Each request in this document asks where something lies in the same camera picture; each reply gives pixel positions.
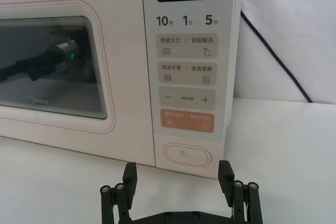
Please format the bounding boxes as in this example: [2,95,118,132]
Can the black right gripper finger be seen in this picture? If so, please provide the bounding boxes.
[218,159,264,224]

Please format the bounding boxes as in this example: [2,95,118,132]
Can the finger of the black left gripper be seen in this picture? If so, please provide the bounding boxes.
[99,162,139,224]

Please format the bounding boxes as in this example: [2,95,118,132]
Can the white table cloth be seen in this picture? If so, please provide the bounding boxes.
[0,96,336,224]

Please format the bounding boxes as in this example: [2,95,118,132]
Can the cream microwave oven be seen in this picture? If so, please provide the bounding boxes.
[0,0,244,180]

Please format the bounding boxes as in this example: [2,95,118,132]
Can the white curtain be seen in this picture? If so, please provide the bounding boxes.
[235,0,336,103]

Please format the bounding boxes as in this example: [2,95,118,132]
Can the oven control panel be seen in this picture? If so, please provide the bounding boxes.
[141,0,238,175]

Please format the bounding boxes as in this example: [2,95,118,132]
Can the black power cable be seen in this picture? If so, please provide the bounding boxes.
[239,9,314,103]

